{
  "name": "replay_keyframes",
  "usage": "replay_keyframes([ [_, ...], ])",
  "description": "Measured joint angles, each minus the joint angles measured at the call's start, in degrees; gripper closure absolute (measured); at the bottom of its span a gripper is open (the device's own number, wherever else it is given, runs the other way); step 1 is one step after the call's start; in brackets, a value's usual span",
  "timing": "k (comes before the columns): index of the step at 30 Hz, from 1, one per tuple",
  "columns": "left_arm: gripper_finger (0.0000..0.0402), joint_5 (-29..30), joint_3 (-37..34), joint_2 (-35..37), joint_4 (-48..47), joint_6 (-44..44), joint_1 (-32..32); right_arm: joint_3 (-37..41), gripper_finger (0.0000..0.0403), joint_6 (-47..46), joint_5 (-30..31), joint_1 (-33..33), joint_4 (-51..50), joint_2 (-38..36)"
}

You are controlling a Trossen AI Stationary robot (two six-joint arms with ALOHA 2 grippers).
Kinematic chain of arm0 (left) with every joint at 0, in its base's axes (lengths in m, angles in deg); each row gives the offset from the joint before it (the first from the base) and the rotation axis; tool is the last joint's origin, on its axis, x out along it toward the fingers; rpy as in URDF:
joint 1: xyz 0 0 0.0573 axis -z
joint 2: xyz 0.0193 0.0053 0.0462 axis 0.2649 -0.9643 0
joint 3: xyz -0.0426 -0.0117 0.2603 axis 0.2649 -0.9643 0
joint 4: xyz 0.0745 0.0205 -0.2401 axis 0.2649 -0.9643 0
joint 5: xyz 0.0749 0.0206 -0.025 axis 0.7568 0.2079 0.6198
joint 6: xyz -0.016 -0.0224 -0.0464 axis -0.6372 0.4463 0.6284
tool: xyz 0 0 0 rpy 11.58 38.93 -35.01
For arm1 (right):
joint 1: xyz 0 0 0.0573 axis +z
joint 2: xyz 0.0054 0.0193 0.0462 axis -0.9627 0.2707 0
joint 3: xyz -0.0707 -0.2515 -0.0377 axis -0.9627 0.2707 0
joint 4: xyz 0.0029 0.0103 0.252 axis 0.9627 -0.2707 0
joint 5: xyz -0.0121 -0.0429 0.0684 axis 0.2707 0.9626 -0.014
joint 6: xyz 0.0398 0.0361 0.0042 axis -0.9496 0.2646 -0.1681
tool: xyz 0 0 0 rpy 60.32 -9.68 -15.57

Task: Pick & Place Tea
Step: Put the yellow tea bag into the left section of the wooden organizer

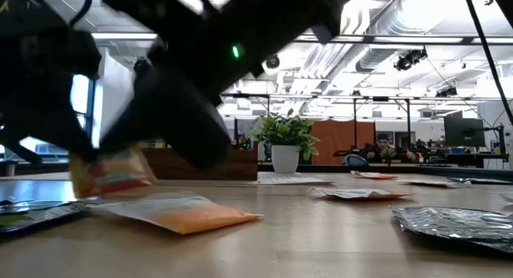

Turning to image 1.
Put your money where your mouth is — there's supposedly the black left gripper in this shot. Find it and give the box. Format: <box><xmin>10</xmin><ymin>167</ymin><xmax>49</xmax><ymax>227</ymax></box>
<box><xmin>0</xmin><ymin>29</ymin><xmax>101</xmax><ymax>162</ymax></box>

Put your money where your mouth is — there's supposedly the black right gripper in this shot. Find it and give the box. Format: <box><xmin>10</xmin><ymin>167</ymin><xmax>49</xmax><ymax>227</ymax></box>
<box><xmin>99</xmin><ymin>65</ymin><xmax>232</xmax><ymax>171</ymax></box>

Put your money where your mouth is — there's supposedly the gold mango tea packet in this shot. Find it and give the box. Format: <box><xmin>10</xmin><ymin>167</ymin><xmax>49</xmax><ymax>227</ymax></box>
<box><xmin>69</xmin><ymin>143</ymin><xmax>158</xmax><ymax>199</ymax></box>

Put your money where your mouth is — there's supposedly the dark blackcurrant tea packet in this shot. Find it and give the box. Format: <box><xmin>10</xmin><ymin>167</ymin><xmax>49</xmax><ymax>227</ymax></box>
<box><xmin>0</xmin><ymin>198</ymin><xmax>91</xmax><ymax>235</ymax></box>
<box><xmin>447</xmin><ymin>176</ymin><xmax>513</xmax><ymax>187</ymax></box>
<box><xmin>390</xmin><ymin>205</ymin><xmax>513</xmax><ymax>255</ymax></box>

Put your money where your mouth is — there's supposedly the large window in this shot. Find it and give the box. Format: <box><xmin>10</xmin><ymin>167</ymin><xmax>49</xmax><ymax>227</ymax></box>
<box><xmin>0</xmin><ymin>71</ymin><xmax>102</xmax><ymax>157</ymax></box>

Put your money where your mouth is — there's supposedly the wooden three-compartment tray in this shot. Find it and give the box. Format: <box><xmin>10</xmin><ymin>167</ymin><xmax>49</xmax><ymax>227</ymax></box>
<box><xmin>142</xmin><ymin>147</ymin><xmax>259</xmax><ymax>182</ymax></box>

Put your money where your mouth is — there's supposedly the green plant in white pot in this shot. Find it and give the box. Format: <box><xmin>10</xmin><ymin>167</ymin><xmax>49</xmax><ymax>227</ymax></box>
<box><xmin>252</xmin><ymin>108</ymin><xmax>321</xmax><ymax>175</ymax></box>

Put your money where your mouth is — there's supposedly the grey woven placemat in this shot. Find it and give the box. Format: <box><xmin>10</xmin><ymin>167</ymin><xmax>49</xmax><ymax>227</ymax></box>
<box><xmin>0</xmin><ymin>171</ymin><xmax>336</xmax><ymax>187</ymax></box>

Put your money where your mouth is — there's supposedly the orange partition panel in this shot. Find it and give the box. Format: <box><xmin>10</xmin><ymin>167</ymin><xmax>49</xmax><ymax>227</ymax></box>
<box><xmin>311</xmin><ymin>119</ymin><xmax>377</xmax><ymax>166</ymax></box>

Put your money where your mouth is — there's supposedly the dark blue chair back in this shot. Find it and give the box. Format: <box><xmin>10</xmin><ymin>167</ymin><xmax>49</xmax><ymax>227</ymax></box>
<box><xmin>341</xmin><ymin>152</ymin><xmax>370</xmax><ymax>167</ymax></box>

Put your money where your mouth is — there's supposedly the person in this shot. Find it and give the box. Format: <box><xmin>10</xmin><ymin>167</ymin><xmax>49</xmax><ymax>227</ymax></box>
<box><xmin>362</xmin><ymin>132</ymin><xmax>418</xmax><ymax>163</ymax></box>

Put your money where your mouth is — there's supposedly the small background plant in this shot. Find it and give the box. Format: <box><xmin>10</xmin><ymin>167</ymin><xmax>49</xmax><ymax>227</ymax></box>
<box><xmin>379</xmin><ymin>147</ymin><xmax>398</xmax><ymax>166</ymax></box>

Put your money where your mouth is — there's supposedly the LED light bar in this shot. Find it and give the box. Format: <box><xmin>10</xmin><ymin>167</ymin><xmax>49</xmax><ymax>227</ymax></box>
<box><xmin>91</xmin><ymin>31</ymin><xmax>513</xmax><ymax>46</ymax></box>

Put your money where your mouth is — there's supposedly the black computer monitor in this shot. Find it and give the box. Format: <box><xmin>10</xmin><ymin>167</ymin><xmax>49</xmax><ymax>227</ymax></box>
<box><xmin>443</xmin><ymin>116</ymin><xmax>486</xmax><ymax>149</ymax></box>

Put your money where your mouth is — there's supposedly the black background rig frame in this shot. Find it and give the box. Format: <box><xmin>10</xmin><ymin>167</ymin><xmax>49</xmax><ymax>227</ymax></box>
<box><xmin>351</xmin><ymin>94</ymin><xmax>413</xmax><ymax>151</ymax></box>
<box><xmin>221</xmin><ymin>92</ymin><xmax>270</xmax><ymax>149</ymax></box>

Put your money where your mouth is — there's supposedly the silver ventilation duct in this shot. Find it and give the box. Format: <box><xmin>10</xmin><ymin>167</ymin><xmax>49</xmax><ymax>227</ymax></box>
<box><xmin>354</xmin><ymin>0</ymin><xmax>460</xmax><ymax>73</ymax></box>

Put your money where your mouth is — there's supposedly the black aluminium rig frame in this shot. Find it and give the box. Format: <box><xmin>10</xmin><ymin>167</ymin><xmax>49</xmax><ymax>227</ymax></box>
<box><xmin>0</xmin><ymin>135</ymin><xmax>513</xmax><ymax>183</ymax></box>

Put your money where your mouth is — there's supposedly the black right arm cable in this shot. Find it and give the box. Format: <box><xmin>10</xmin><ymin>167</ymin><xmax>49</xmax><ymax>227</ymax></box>
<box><xmin>461</xmin><ymin>0</ymin><xmax>513</xmax><ymax>125</ymax></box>

